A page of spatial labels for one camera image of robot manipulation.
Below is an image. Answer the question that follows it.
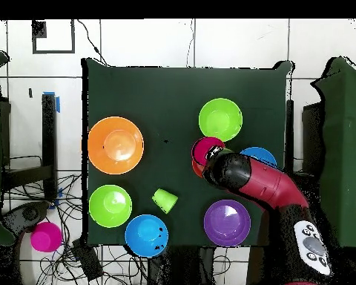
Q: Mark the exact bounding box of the small pink plastic bowl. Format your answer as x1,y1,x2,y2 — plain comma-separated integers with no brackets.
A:
191,137,226,167

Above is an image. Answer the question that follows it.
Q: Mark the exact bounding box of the small red-orange plastic bowl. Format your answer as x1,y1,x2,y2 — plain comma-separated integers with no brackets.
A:
191,155,206,180

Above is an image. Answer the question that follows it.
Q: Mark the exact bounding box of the green plastic cup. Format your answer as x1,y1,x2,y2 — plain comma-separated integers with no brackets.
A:
151,188,179,215

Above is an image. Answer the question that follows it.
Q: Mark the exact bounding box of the green plastic bowl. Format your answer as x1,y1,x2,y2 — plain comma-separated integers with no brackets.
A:
198,97,243,143
88,184,134,229

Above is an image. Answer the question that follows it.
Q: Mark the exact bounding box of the blue plastic bowl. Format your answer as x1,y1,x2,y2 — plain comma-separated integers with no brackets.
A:
239,146,278,168
124,214,169,258

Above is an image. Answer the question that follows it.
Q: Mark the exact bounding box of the purple plastic bowl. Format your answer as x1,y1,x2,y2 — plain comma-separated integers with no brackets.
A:
203,199,252,247

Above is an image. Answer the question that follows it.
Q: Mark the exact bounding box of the dark green tablecloth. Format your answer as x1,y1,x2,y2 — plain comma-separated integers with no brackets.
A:
81,57,294,249

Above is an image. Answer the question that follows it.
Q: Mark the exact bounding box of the large orange plastic bowl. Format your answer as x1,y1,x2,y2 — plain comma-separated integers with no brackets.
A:
87,116,145,175

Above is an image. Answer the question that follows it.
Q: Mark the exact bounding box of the black metal stand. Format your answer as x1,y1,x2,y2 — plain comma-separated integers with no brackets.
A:
0,93,59,203

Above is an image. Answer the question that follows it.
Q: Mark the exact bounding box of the black power adapter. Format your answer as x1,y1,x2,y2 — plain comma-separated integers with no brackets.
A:
72,240,104,281

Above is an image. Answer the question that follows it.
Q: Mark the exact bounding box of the pink plastic cup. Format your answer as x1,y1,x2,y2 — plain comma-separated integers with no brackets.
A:
30,221,63,253

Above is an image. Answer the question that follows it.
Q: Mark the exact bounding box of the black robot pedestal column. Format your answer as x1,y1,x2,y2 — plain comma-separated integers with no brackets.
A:
148,246,216,285

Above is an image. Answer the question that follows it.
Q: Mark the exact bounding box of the thin black floor cable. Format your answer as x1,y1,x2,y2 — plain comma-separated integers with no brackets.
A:
76,19,110,67

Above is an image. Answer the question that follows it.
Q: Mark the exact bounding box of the grey square floor frame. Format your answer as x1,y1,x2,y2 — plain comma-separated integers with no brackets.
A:
31,19,76,55

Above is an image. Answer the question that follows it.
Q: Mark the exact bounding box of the grey pedestal leg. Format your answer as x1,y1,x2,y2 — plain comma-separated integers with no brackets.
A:
1,200,50,235

